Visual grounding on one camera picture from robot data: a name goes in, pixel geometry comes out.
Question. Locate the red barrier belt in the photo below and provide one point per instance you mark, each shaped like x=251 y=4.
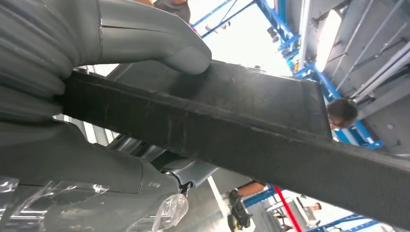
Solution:
x=286 y=208

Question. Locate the long ceiling light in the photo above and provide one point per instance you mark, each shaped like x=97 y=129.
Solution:
x=327 y=38

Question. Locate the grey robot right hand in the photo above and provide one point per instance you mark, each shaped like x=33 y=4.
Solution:
x=144 y=32

